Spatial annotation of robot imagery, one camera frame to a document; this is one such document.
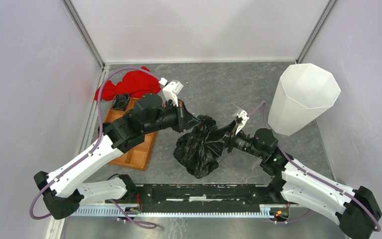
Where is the small black bag in tray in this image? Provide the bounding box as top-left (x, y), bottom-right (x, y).
top-left (111, 94), bottom-right (130, 111)

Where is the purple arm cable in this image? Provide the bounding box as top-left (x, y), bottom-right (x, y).
top-left (29, 67), bottom-right (169, 221)
top-left (247, 100), bottom-right (382, 233)

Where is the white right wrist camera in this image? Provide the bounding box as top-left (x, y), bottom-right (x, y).
top-left (235, 109), bottom-right (249, 135)

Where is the white plastic trash bin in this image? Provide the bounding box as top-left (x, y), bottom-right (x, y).
top-left (268, 63), bottom-right (341, 136)

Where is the black plastic trash bag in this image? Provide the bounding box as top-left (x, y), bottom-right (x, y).
top-left (173, 115), bottom-right (219, 179)

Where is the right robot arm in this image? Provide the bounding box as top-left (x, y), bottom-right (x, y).
top-left (205, 119), bottom-right (382, 239)

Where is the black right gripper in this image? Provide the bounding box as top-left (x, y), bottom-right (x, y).
top-left (203, 119), bottom-right (265, 159)

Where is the wooden compartment tray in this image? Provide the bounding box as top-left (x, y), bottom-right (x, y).
top-left (101, 97), bottom-right (157, 171)

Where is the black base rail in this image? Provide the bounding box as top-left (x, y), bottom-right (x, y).
top-left (118, 184), bottom-right (286, 213)

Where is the red cloth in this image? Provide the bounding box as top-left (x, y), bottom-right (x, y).
top-left (101, 70), bottom-right (162, 101)

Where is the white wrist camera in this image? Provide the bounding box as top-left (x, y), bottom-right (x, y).
top-left (162, 81), bottom-right (184, 107)
top-left (235, 109), bottom-right (249, 135)

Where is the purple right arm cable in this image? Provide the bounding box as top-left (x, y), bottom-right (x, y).
top-left (247, 100), bottom-right (382, 233)

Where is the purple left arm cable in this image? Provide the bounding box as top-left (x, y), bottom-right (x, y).
top-left (29, 67), bottom-right (169, 221)

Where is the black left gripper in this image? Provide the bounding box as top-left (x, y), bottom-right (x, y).
top-left (144, 99), bottom-right (202, 134)

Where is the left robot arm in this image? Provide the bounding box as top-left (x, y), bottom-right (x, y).
top-left (34, 94), bottom-right (199, 220)

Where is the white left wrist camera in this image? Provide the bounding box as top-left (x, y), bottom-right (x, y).
top-left (162, 81), bottom-right (184, 107)

